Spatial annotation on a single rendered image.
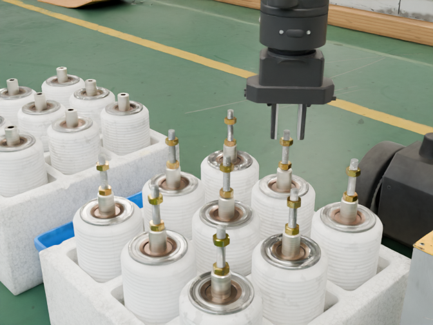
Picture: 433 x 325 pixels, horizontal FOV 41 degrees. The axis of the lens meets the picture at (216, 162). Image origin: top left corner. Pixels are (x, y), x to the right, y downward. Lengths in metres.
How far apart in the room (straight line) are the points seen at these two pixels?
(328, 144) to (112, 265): 0.95
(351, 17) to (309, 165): 1.47
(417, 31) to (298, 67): 1.96
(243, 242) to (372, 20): 2.14
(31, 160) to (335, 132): 0.95
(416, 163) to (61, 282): 0.64
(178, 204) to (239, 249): 0.12
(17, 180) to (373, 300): 0.62
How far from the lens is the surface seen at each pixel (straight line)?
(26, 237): 1.07
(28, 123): 1.20
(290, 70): 0.79
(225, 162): 0.77
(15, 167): 1.05
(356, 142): 1.67
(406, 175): 1.10
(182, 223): 0.87
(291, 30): 0.75
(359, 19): 2.87
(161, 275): 0.72
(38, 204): 1.06
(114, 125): 1.15
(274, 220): 0.86
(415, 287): 0.70
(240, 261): 0.80
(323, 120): 1.80
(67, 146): 1.10
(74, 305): 0.86
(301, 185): 0.89
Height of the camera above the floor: 0.68
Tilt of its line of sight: 27 degrees down
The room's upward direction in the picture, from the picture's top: straight up
